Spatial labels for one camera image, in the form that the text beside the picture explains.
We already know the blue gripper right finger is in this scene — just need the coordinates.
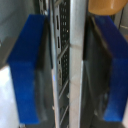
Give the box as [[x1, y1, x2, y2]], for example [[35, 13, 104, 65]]
[[82, 14, 128, 123]]

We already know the golden brown bread piece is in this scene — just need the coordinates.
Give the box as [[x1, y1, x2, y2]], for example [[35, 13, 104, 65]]
[[87, 0, 128, 16]]

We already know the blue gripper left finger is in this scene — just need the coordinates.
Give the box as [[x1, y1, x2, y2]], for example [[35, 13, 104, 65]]
[[6, 13, 51, 125]]

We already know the black dish rack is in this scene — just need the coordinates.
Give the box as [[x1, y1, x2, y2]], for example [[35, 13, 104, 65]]
[[33, 0, 128, 128]]

